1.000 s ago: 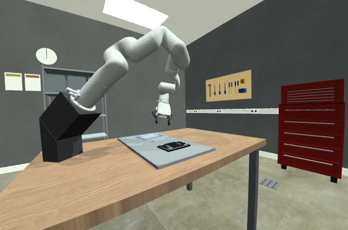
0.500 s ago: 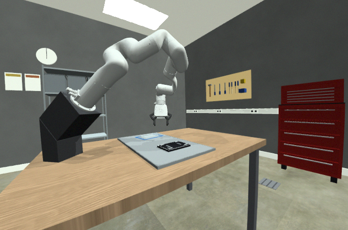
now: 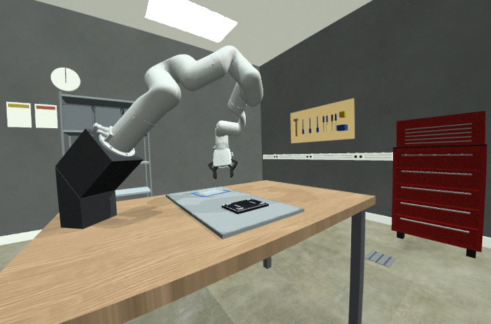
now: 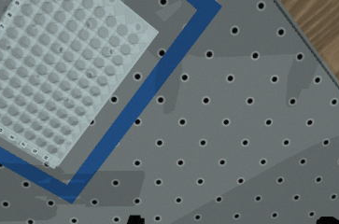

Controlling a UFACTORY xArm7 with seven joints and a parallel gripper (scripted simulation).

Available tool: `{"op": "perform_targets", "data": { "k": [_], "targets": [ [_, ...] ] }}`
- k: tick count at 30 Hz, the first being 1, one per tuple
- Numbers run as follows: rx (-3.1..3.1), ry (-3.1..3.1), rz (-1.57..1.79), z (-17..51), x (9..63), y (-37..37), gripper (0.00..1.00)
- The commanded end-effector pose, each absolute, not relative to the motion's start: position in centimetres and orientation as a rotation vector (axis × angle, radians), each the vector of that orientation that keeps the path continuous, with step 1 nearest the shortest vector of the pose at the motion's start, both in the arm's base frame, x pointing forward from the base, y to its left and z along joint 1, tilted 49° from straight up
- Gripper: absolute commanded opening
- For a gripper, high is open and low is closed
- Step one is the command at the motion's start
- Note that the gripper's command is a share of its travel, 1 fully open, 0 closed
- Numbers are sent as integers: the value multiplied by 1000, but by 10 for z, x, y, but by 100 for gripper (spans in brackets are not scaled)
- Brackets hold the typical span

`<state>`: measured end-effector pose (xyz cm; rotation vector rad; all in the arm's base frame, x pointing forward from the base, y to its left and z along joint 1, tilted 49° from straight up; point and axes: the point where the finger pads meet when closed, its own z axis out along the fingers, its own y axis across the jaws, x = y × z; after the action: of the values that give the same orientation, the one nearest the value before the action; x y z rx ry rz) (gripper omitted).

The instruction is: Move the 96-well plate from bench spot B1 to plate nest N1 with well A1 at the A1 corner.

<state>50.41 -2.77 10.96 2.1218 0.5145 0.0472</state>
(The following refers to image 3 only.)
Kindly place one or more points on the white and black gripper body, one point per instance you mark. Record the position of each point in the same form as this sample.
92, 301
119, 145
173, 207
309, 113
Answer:
222, 156

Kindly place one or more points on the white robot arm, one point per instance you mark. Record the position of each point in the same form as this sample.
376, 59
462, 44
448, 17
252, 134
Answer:
164, 94

